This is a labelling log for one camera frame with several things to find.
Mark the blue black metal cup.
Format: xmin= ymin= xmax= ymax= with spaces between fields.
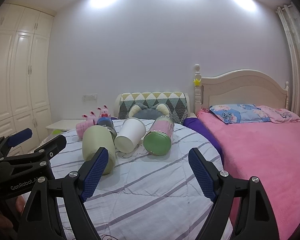
xmin=96 ymin=117 xmax=117 ymax=140

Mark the pink ribbed cup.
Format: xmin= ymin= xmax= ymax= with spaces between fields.
xmin=76 ymin=119 xmax=96 ymax=140

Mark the sage green cup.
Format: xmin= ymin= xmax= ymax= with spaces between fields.
xmin=82 ymin=125 xmax=116 ymax=175

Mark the white paper cup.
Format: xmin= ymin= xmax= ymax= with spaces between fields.
xmin=114 ymin=118 xmax=146 ymax=153

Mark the clear pink green cup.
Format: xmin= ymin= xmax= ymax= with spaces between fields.
xmin=143 ymin=116 xmax=174 ymax=156

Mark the white nightstand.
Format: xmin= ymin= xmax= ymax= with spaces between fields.
xmin=46 ymin=119 xmax=83 ymax=132

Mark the striped white quilt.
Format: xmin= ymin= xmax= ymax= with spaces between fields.
xmin=48 ymin=118 xmax=235 ymax=240

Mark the pink bed blanket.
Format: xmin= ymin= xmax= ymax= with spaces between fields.
xmin=197 ymin=110 xmax=300 ymax=239

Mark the purple blanket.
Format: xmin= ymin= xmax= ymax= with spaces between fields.
xmin=183 ymin=117 xmax=224 ymax=163

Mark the pink bunny plush right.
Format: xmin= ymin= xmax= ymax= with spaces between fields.
xmin=97 ymin=105 xmax=111 ymax=118

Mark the blue cartoon pillow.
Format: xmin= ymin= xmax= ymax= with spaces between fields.
xmin=209 ymin=104 xmax=270 ymax=124

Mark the pink cartoon pillow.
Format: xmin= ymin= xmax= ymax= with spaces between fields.
xmin=258 ymin=106 xmax=300 ymax=124

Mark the diamond patterned headboard cover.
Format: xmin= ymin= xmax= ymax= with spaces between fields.
xmin=114 ymin=92 xmax=191 ymax=124

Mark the grey cat ear cushion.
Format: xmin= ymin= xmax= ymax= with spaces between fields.
xmin=128 ymin=103 xmax=171 ymax=120

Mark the cream wooden headboard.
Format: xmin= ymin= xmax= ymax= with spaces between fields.
xmin=193 ymin=64 xmax=289 ymax=114

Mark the yellow star sticker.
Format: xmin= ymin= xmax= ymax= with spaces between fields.
xmin=193 ymin=78 xmax=201 ymax=87

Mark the cream wardrobe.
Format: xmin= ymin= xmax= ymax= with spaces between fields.
xmin=0 ymin=3 xmax=53 ymax=155

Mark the white curtain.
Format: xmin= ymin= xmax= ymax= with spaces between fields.
xmin=276 ymin=3 xmax=300 ymax=116

